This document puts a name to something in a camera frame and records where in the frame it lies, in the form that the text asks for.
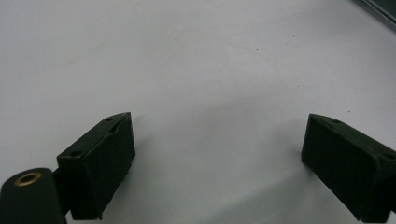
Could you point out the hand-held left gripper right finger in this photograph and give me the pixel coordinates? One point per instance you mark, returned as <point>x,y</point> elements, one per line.
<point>348,161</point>

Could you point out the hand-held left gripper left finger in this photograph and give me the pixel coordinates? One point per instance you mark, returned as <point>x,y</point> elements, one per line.
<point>97,165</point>

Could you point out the dark metal rail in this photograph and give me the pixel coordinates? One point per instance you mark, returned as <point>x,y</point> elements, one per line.
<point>378,11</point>

